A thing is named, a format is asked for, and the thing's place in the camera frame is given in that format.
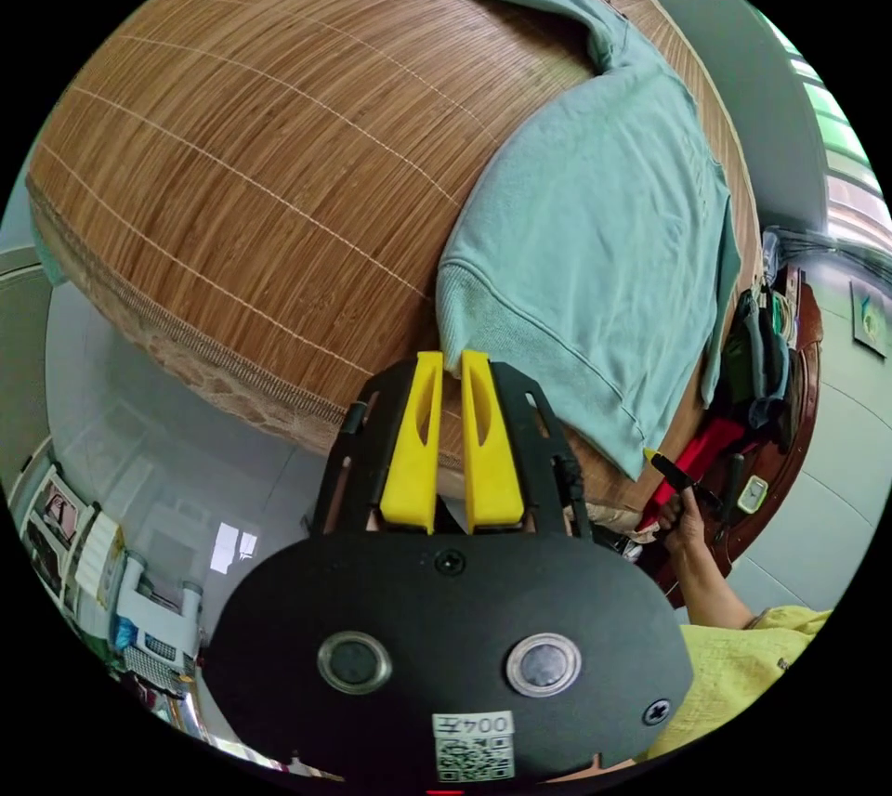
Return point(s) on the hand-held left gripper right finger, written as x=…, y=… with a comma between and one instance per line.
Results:
x=491, y=461

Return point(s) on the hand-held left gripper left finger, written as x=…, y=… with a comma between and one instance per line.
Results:
x=412, y=461

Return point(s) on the person's right forearm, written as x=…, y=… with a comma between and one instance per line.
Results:
x=711, y=590

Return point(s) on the framed wall picture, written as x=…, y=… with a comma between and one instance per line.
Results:
x=871, y=319

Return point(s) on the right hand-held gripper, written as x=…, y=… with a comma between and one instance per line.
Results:
x=679, y=479

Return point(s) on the red cloth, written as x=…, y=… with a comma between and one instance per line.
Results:
x=697, y=455

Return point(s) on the pile of clothes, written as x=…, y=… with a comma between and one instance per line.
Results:
x=759, y=357

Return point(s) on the bed with woven bamboo mat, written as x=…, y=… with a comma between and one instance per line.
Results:
x=265, y=183

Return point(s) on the small green alarm clock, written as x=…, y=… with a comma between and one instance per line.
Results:
x=753, y=495

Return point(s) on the person's right hand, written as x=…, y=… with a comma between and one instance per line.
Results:
x=683, y=524

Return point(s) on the light blue sweatshirt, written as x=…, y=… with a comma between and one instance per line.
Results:
x=592, y=239

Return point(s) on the window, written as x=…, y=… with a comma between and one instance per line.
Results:
x=833, y=134

